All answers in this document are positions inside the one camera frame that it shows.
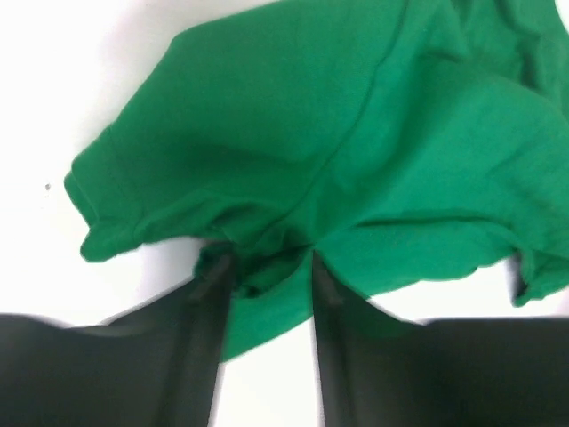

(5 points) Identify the green t shirt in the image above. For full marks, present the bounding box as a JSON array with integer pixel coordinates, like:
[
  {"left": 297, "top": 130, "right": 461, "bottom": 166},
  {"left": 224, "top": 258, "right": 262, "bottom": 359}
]
[{"left": 64, "top": 1, "right": 568, "bottom": 359}]

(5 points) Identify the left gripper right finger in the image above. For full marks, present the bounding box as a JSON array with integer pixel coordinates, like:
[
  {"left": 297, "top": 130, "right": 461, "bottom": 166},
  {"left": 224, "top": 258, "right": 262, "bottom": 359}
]
[{"left": 311, "top": 257, "right": 568, "bottom": 426}]

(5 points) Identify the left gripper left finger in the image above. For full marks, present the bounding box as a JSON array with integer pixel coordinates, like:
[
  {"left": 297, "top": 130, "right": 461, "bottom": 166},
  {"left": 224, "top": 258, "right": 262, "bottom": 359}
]
[{"left": 1, "top": 255, "right": 236, "bottom": 426}]

